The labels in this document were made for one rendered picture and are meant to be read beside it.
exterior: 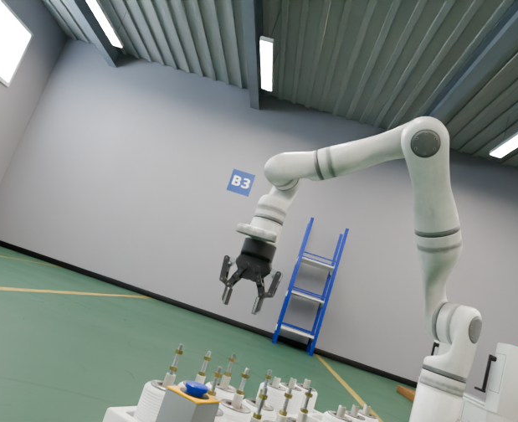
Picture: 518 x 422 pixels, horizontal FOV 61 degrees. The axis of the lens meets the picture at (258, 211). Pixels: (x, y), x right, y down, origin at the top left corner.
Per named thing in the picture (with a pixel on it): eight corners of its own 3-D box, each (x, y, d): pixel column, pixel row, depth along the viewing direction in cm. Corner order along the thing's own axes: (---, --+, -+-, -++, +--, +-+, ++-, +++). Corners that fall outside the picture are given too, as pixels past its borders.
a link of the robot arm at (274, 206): (264, 224, 107) (248, 213, 99) (283, 167, 110) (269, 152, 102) (289, 231, 104) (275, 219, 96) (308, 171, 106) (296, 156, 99)
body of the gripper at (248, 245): (282, 248, 102) (269, 287, 100) (248, 238, 104) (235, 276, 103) (276, 242, 95) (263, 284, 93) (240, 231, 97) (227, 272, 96)
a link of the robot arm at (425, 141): (448, 115, 83) (464, 240, 89) (443, 110, 92) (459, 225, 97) (397, 125, 86) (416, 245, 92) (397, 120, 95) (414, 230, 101)
